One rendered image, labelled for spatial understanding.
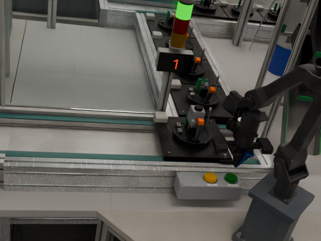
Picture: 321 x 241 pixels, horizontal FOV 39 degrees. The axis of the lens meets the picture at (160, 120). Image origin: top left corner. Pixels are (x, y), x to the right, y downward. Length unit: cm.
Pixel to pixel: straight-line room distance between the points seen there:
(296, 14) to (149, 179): 127
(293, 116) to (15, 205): 99
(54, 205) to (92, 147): 26
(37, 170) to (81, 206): 17
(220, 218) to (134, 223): 28
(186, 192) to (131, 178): 18
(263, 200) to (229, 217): 24
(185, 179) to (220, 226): 19
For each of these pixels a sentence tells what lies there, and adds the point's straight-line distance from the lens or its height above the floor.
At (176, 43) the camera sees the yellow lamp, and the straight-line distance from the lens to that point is 154.
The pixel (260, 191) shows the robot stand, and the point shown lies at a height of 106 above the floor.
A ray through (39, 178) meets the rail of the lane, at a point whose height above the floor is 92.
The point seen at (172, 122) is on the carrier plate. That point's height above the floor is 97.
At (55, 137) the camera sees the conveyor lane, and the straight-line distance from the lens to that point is 161.
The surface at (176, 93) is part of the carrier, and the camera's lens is 187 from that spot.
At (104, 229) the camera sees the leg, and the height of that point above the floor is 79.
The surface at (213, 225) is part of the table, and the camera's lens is 148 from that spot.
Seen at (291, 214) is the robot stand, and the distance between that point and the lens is 131.
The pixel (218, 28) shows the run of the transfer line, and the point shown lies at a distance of 278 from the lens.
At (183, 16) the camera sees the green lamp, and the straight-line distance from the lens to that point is 150.
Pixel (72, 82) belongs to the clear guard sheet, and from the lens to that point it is 163.
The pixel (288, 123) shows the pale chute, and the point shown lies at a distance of 170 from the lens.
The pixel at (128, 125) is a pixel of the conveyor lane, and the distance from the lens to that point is 167.
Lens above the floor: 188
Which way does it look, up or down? 33 degrees down
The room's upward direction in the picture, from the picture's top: 12 degrees clockwise
